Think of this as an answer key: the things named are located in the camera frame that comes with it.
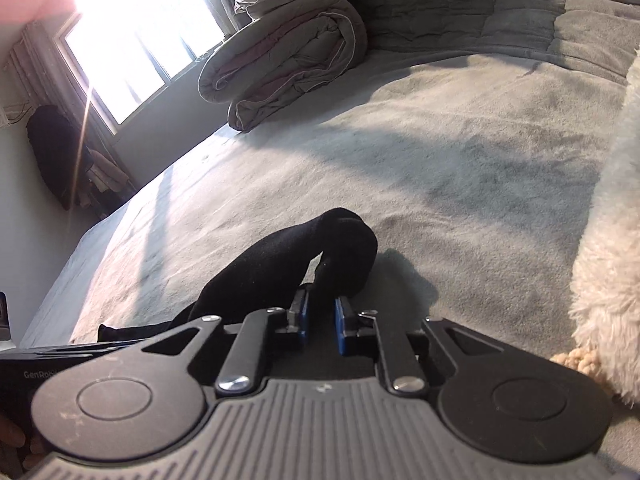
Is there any hanging black clothing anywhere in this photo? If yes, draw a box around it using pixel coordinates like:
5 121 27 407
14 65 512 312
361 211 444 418
26 104 95 212

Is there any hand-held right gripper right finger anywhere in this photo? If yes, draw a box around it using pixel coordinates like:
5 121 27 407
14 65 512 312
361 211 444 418
333 295 502 394

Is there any black garment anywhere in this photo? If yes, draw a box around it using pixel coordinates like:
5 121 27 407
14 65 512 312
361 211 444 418
97 207 379 348

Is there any folded grey pink duvet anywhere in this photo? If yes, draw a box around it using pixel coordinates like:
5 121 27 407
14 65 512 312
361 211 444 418
197 0 372 134

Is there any white fluffy plush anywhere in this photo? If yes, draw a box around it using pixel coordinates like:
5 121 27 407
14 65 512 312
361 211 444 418
549 45 640 403

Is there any window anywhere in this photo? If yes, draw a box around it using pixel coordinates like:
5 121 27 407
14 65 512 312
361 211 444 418
54 0 237 128

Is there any person's left hand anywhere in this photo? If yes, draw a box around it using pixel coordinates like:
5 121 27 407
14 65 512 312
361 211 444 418
0 409 49 480

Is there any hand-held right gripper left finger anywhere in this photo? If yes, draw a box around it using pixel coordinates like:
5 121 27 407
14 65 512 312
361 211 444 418
142 286 311 396

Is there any hanging pink clothing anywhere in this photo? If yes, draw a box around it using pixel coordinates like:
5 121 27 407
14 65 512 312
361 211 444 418
87 149 132 195

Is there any grey quilted headboard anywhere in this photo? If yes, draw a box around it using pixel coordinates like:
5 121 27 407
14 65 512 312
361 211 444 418
350 0 640 87

